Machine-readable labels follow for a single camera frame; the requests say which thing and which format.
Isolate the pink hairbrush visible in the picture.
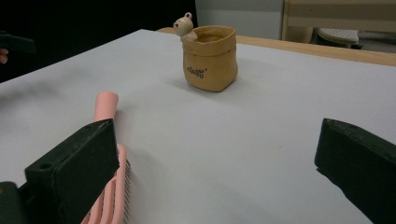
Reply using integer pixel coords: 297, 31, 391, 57
79, 91, 132, 224

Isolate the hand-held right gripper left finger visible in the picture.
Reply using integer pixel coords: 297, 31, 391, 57
24, 118, 121, 224

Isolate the wooden table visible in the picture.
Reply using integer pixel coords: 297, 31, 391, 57
156, 26, 396, 67

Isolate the tan pot with bear figure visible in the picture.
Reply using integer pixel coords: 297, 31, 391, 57
172, 11, 239, 93

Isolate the white perforated stool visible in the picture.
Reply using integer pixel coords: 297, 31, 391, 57
317, 27, 363, 50

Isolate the white table board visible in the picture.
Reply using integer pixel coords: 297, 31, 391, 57
0, 29, 396, 224

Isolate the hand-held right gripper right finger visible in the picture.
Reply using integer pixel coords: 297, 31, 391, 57
314, 118, 396, 224

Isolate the white cabinet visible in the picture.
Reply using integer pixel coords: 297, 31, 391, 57
194, 0, 285, 41

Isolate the light wooden desk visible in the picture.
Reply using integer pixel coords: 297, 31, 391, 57
280, 0, 396, 45

